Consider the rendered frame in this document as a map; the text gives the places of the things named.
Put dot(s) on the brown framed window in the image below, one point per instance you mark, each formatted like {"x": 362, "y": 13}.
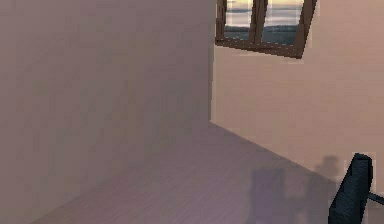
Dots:
{"x": 257, "y": 23}

